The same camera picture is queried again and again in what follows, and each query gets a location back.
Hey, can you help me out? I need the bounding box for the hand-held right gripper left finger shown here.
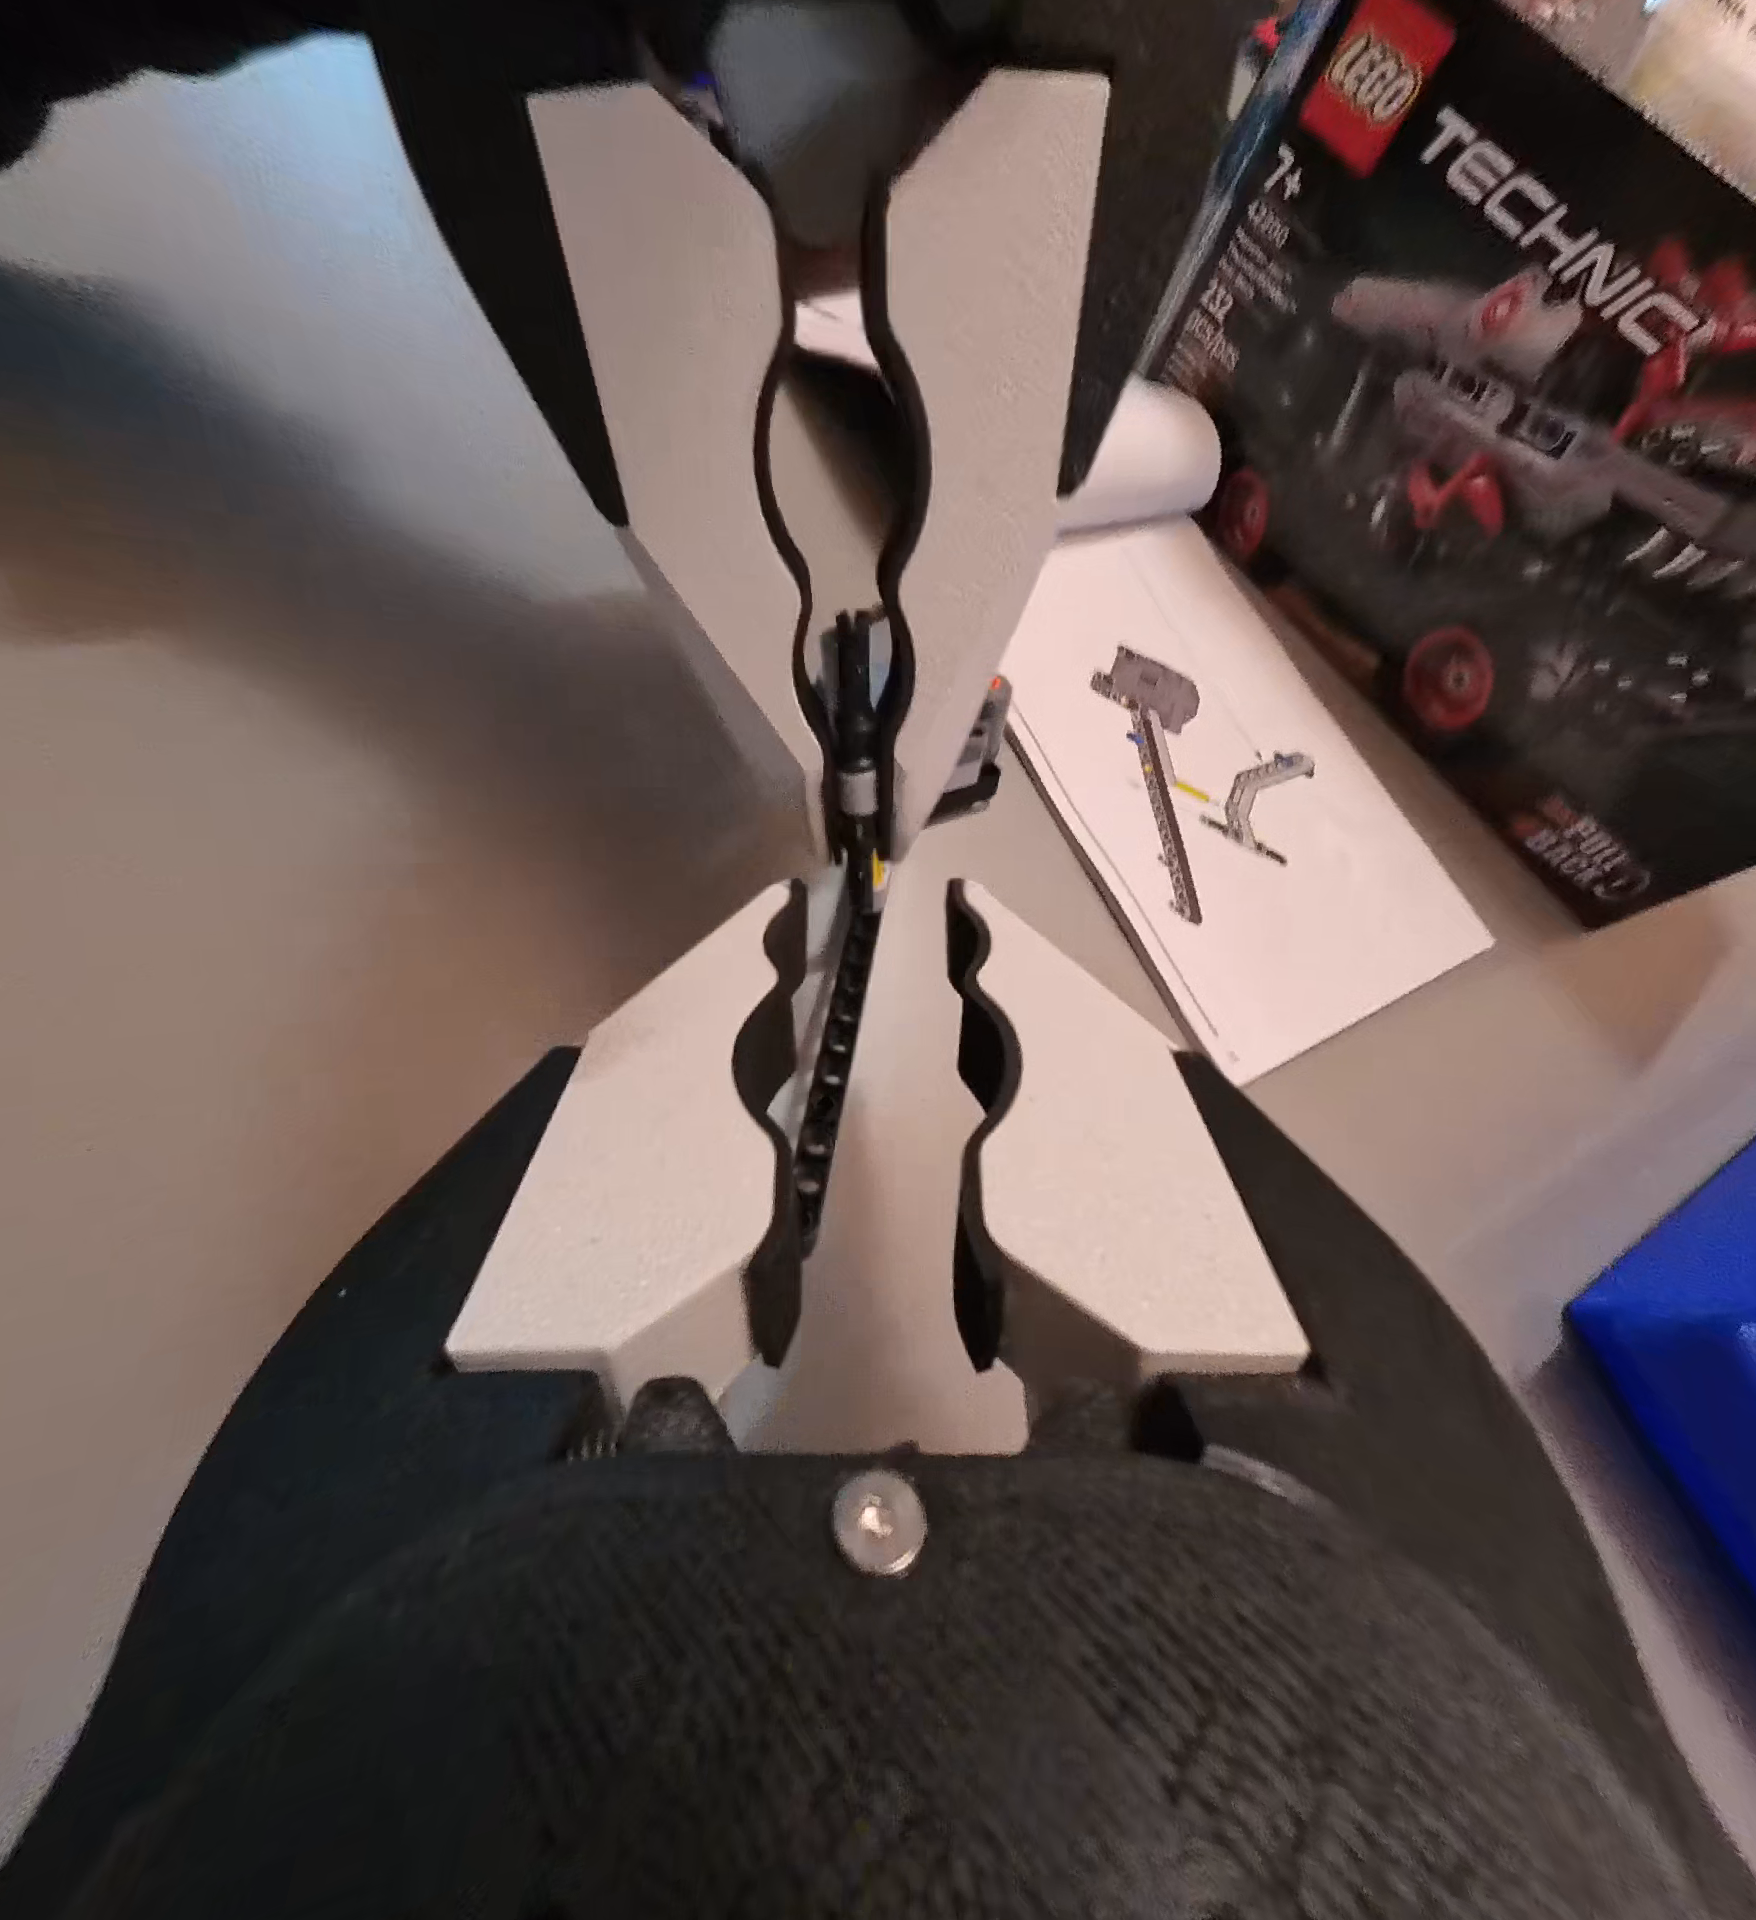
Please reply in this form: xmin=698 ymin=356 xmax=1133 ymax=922
xmin=444 ymin=884 xmax=806 ymax=1415

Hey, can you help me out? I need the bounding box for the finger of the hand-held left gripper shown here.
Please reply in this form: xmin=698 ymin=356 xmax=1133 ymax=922
xmin=524 ymin=78 xmax=839 ymax=863
xmin=879 ymin=72 xmax=1114 ymax=863

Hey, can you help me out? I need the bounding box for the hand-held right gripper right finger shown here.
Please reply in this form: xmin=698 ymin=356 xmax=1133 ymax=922
xmin=947 ymin=885 xmax=1307 ymax=1449

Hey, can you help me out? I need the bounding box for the grey toy brick beam assembly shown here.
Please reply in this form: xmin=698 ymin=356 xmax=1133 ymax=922
xmin=775 ymin=602 xmax=1019 ymax=1269

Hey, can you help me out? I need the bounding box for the white instruction booklet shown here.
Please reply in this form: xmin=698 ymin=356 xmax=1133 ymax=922
xmin=792 ymin=293 xmax=1496 ymax=1085

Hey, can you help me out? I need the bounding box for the dark toy car box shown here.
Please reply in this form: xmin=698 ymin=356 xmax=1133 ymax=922
xmin=1133 ymin=0 xmax=1756 ymax=931

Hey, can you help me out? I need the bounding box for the blue plastic bin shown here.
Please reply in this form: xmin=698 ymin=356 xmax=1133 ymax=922
xmin=1565 ymin=1065 xmax=1756 ymax=1699

